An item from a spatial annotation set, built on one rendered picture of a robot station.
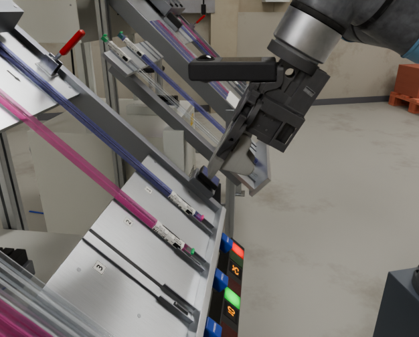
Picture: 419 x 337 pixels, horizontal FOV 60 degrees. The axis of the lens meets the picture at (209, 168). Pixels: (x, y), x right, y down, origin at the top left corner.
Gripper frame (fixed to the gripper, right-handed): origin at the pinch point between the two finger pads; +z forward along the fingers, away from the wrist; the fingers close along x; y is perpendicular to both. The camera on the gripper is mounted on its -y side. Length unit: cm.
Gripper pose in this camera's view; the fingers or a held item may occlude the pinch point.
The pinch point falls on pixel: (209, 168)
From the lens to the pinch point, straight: 54.7
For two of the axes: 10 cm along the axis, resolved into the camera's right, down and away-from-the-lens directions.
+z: -4.6, 7.9, 4.1
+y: 8.8, 4.7, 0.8
